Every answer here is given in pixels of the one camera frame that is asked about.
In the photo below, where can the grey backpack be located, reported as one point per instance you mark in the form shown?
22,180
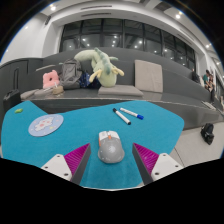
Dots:
70,73

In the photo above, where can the black bag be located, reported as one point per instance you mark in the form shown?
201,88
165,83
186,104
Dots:
207,134

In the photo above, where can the flat grey seat cushion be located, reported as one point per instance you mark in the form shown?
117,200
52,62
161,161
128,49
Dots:
120,90

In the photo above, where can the brown tape roll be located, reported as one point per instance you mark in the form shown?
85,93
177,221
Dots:
58,90

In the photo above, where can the pink plush cushion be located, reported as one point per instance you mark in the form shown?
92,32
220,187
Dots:
50,80

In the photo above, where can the round grey cushion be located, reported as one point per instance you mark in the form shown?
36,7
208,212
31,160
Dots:
43,92

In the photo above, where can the dark blue patterned bag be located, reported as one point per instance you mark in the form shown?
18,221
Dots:
89,82

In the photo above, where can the black suitcase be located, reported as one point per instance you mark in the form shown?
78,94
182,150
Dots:
11,98

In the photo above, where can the green plush toy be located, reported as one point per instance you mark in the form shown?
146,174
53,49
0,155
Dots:
106,70

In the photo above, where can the grey computer mouse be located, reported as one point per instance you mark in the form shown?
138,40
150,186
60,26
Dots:
111,150

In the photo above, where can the small flat grey cushion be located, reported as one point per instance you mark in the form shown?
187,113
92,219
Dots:
29,94

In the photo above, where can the round printed mouse pad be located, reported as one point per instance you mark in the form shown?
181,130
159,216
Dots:
45,125

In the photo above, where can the person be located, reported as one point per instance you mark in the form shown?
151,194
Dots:
206,80

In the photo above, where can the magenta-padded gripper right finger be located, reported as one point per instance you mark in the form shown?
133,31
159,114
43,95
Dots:
148,160

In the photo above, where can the blue-capped white marker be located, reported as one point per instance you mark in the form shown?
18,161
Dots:
131,113

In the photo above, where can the upright grey seat cushion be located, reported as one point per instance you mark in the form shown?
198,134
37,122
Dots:
148,76

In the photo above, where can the small green eraser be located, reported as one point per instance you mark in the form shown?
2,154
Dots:
18,110

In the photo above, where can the black-capped white marker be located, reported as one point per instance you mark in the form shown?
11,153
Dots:
121,116

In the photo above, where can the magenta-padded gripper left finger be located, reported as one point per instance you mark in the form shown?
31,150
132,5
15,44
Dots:
76,159

